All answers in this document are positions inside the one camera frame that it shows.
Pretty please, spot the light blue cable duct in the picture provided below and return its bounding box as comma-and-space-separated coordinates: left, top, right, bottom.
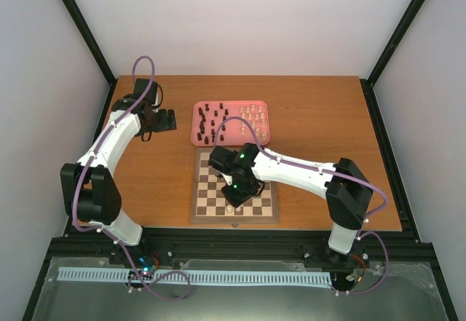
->
57, 267, 331, 288

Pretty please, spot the wooden chess board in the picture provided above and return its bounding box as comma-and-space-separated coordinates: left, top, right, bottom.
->
191, 148, 280, 226

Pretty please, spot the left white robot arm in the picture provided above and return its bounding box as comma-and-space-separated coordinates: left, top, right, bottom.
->
60, 79, 176, 265

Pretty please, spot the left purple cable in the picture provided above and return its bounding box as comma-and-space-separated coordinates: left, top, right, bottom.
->
71, 55, 192, 302

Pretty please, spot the black aluminium frame base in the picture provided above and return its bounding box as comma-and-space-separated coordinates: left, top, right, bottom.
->
23, 75, 457, 320

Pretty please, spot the pink plastic tray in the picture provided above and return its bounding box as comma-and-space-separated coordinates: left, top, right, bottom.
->
191, 100, 271, 147

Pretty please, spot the white chess king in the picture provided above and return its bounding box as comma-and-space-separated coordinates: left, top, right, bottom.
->
225, 205, 234, 215

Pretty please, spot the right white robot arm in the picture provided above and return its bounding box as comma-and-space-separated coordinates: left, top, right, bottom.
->
208, 143, 374, 255

